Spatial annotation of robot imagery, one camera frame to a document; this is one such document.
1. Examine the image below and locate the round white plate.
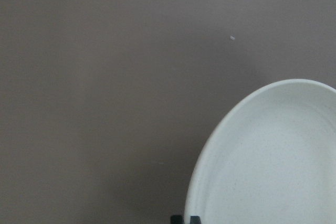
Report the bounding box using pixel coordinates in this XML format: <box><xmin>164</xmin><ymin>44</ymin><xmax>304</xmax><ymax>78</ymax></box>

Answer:
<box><xmin>184</xmin><ymin>79</ymin><xmax>335</xmax><ymax>223</ymax></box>

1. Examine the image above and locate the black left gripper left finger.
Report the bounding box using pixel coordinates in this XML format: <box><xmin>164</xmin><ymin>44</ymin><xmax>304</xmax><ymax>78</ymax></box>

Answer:
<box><xmin>170</xmin><ymin>215</ymin><xmax>183</xmax><ymax>224</ymax></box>

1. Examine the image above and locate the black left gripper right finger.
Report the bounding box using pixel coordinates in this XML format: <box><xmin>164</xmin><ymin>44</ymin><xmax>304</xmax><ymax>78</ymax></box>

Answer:
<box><xmin>190</xmin><ymin>216</ymin><xmax>202</xmax><ymax>224</ymax></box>

